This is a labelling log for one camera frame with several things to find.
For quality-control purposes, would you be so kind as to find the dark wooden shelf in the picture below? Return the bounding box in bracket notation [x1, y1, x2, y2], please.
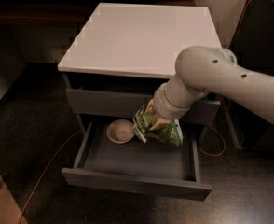
[0, 0, 196, 28]

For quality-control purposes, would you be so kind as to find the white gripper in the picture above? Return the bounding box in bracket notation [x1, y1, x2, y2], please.
[145, 81, 195, 131]

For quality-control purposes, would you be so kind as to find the orange cable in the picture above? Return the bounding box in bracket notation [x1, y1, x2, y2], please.
[17, 0, 274, 224]

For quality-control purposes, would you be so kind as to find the green jalapeno chip bag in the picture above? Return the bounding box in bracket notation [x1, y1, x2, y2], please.
[133, 103, 184, 147]

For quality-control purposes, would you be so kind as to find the grey drawer cabinet white top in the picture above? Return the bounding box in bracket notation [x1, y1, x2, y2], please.
[57, 2, 233, 147]

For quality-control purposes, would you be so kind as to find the wooden board corner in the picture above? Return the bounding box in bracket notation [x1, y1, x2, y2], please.
[0, 176, 28, 224]

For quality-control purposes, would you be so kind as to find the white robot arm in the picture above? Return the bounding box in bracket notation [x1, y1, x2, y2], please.
[153, 46, 274, 125]

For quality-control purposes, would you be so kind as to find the grey drawer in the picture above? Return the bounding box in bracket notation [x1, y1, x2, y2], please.
[62, 118, 212, 201]
[66, 89, 220, 125]

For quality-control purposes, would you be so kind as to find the beige bowl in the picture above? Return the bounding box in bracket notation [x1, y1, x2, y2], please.
[106, 119, 134, 144]

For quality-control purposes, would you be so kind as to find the grey top drawer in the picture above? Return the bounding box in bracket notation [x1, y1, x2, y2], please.
[66, 89, 220, 125]

